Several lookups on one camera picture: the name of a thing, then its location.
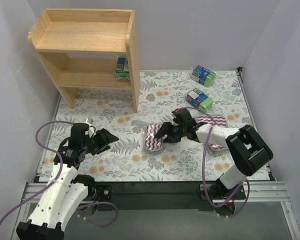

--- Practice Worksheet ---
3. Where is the pink wavy sponge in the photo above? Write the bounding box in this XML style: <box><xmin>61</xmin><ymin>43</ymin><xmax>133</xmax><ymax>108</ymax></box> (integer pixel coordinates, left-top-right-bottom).
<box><xmin>208</xmin><ymin>143</ymin><xmax>228</xmax><ymax>152</ymax></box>
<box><xmin>144</xmin><ymin>124</ymin><xmax>163</xmax><ymax>153</ymax></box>
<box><xmin>197</xmin><ymin>115</ymin><xmax>228</xmax><ymax>128</ymax></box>

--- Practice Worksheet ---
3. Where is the blue green sponge pack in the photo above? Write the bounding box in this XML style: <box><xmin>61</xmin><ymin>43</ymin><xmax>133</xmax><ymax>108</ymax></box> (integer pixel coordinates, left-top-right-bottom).
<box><xmin>186</xmin><ymin>88</ymin><xmax>213</xmax><ymax>111</ymax></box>
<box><xmin>190</xmin><ymin>65</ymin><xmax>216</xmax><ymax>88</ymax></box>
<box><xmin>115</xmin><ymin>55</ymin><xmax>130</xmax><ymax>81</ymax></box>

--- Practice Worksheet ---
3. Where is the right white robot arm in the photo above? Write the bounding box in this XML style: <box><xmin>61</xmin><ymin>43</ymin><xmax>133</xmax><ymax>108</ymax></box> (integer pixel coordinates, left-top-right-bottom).
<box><xmin>152</xmin><ymin>108</ymin><xmax>274</xmax><ymax>198</ymax></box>

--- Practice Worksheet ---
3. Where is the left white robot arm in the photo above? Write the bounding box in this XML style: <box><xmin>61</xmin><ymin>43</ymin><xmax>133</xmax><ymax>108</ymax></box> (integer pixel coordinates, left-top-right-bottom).
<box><xmin>16</xmin><ymin>122</ymin><xmax>119</xmax><ymax>240</ymax></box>

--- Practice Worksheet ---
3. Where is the wooden two-tier shelf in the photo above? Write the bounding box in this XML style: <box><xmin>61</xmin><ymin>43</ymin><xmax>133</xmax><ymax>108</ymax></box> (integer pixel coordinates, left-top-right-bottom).
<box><xmin>27</xmin><ymin>8</ymin><xmax>141</xmax><ymax>109</ymax></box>

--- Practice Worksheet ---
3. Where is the floral patterned table mat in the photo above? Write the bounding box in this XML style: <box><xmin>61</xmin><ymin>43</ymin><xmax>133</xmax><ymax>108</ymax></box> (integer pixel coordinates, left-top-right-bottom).
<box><xmin>48</xmin><ymin>70</ymin><xmax>252</xmax><ymax>182</ymax></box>

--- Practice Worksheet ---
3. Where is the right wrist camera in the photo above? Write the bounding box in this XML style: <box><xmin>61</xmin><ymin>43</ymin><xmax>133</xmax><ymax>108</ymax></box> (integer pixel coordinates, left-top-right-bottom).
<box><xmin>171</xmin><ymin>108</ymin><xmax>182</xmax><ymax>118</ymax></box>

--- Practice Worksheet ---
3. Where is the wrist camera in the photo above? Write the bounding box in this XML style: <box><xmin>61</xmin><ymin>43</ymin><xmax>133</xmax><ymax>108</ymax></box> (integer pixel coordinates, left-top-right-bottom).
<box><xmin>171</xmin><ymin>108</ymin><xmax>182</xmax><ymax>118</ymax></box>
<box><xmin>85</xmin><ymin>117</ymin><xmax>96</xmax><ymax>138</ymax></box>

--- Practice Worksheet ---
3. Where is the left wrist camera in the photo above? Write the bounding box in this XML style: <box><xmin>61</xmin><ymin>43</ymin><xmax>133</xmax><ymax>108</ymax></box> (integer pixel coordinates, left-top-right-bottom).
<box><xmin>85</xmin><ymin>117</ymin><xmax>96</xmax><ymax>138</ymax></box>

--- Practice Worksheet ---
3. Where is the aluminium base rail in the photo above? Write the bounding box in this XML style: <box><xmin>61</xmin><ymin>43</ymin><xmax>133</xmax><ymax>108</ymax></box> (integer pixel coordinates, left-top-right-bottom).
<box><xmin>21</xmin><ymin>181</ymin><xmax>291</xmax><ymax>204</ymax></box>

